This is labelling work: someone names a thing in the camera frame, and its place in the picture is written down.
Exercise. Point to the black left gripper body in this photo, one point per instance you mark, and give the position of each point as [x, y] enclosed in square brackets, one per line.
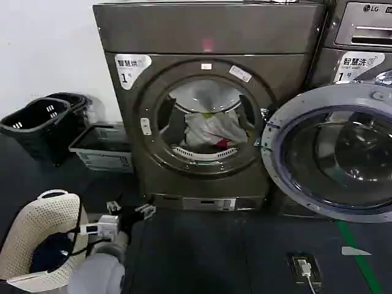
[130, 220]

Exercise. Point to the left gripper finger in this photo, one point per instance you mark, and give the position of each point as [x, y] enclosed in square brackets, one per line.
[146, 210]
[114, 208]

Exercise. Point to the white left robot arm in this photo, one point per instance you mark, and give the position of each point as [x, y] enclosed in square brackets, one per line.
[98, 269]

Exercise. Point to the grey plastic crate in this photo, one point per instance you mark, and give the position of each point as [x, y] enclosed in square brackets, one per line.
[104, 153]

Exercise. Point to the white perforated laundry basket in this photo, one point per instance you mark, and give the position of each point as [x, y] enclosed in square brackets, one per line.
[39, 214]

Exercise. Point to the dark blue clothing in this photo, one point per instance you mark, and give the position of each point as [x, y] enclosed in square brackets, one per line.
[52, 254]

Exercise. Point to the red cloth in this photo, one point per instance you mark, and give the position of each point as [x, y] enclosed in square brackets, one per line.
[223, 143]

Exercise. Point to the white cloth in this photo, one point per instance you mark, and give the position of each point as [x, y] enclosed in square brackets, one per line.
[208, 128]

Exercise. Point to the black plastic basket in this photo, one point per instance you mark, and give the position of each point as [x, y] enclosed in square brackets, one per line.
[78, 99]
[33, 134]

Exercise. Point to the floor power socket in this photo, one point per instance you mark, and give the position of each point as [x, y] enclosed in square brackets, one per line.
[304, 268]

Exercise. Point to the grey front-load dryer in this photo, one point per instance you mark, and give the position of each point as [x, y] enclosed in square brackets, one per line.
[214, 36]

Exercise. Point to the round glass dryer door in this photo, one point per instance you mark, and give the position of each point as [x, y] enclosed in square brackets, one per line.
[333, 153]

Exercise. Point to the white floor sticker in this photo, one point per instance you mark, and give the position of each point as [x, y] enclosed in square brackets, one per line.
[355, 250]

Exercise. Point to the green floor tape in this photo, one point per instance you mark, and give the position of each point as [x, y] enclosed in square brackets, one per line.
[358, 260]

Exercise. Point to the grey washing machine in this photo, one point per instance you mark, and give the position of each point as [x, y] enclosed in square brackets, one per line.
[355, 61]

